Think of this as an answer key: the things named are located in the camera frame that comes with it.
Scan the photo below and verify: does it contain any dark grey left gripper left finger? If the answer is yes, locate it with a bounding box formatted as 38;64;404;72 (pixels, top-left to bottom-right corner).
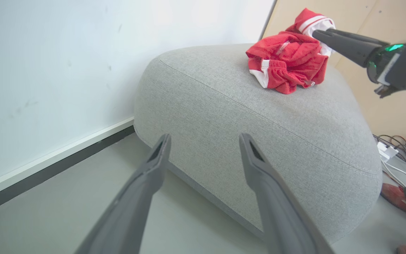
74;133;172;254

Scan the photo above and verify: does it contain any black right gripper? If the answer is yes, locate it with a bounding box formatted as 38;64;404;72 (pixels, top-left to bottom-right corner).
312;29;406;86

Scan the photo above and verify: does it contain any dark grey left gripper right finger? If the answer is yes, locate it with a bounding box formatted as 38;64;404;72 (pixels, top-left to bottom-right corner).
239;133;336;254

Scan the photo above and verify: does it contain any red and white garment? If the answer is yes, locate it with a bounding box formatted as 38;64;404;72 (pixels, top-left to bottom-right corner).
246;8;336;95

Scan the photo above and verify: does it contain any light grey fabric sofa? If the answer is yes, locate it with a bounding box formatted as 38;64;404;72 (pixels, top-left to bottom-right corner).
134;43;383;244

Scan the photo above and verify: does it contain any beige wooden panel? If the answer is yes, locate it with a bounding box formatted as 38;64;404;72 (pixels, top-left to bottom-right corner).
260;0;406;142

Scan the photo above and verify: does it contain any white and black baseboard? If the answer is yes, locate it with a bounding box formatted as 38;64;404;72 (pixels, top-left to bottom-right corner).
0;116;136;218

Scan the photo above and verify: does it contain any white power adapter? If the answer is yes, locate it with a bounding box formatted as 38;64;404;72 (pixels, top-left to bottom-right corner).
377;141;399;163

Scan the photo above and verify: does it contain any cables and power strip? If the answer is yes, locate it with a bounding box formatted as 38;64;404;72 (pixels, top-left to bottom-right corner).
373;134;406;184

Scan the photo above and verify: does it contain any white cable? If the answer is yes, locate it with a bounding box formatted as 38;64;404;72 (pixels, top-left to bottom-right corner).
382;161;406;187

